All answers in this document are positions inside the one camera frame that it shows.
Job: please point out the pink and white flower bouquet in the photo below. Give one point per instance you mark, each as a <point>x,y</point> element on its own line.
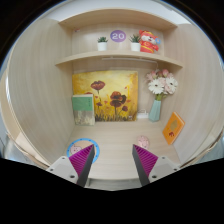
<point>161,83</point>

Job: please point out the red plush toy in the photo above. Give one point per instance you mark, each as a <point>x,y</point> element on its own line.
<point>148,42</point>

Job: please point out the white power adapter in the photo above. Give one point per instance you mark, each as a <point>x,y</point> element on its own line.
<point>142,114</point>

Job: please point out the pink pig-shaped mouse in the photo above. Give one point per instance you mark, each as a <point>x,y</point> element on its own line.
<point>143,142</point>

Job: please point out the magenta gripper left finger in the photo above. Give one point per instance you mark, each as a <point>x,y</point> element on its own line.
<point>75,168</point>

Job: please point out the orange book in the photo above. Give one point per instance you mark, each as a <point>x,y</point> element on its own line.
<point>173,128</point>

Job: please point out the green book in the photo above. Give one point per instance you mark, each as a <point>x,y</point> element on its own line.
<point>83,108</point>

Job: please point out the purple round number sign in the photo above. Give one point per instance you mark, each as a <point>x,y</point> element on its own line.
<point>118,36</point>

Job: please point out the yellow poppy flower painting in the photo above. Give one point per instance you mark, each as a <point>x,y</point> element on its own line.
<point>115,93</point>

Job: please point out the wooden shelf unit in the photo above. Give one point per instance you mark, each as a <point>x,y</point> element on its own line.
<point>38,88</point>

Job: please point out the teal vase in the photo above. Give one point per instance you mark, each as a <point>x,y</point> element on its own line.
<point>154,114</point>

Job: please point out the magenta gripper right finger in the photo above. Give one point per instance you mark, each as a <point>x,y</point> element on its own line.
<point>151,167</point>

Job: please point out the left small potted plant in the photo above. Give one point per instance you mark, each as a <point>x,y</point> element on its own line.
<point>102,43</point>

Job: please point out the small potted plant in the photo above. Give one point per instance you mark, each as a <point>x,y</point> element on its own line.
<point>135,42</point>
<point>102,43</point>

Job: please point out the round blue-rimmed mouse pad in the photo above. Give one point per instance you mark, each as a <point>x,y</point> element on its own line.
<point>80,144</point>

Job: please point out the right small potted plant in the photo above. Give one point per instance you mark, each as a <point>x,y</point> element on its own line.
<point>135,42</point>

